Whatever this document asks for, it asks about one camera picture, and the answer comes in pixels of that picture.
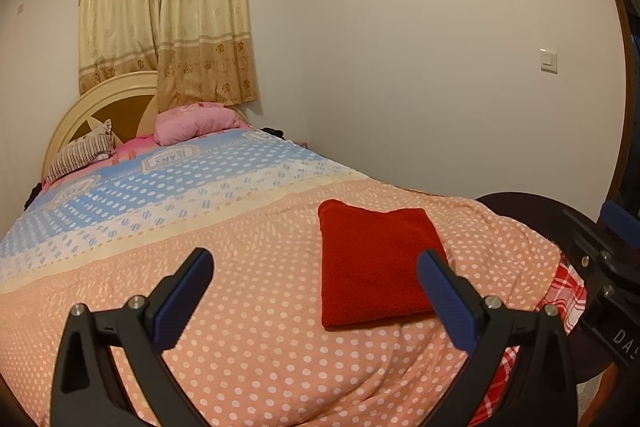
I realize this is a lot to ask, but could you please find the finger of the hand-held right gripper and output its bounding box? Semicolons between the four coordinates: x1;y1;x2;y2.
601;201;640;250

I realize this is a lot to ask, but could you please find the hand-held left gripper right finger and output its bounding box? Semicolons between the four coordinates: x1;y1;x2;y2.
417;249;581;427

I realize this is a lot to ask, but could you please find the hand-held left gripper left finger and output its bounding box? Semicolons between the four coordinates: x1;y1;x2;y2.
48;248;216;427

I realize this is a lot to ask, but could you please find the red embroidered knit sweater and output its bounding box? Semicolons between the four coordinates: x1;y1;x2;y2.
318;199;451;329

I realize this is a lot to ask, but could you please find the red plaid bed sheet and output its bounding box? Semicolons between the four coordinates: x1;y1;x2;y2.
470;252;588;414

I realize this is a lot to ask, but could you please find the polka dot blanket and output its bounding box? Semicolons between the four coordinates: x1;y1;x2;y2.
0;127;566;427

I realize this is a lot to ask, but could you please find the dark round stool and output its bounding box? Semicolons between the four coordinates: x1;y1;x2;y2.
474;192;628;383

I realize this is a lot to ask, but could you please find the pink pillow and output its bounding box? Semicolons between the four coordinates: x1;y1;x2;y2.
154;102;243;146

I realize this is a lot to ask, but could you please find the striped pillow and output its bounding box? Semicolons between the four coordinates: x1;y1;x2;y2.
46;119;117;182

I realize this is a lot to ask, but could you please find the cream round headboard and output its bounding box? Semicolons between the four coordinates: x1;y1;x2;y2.
41;71;251;180

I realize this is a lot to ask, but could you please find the beige floral window curtain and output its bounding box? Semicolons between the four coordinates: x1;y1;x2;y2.
156;0;258;114

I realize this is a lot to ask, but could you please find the pale beige window curtain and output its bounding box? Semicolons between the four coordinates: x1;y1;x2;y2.
77;0;163;96

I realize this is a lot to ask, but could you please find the brown door frame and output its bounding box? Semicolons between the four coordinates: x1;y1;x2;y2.
595;0;640;208

